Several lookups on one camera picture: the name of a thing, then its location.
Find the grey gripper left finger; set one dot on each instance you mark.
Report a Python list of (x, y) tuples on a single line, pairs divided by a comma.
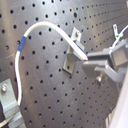
[(99, 70)]

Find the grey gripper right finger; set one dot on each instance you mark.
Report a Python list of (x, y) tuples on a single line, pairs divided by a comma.
[(104, 54)]

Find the black perforated breadboard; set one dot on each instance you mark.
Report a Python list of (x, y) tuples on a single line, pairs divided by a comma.
[(52, 98)]

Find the metal cable clip upper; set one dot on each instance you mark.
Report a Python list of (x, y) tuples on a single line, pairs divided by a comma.
[(74, 54)]

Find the metal cable clip lower left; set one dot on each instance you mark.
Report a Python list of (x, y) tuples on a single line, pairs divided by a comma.
[(11, 110)]

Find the metal cable clip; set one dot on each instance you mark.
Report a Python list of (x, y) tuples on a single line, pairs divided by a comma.
[(11, 110), (74, 54)]

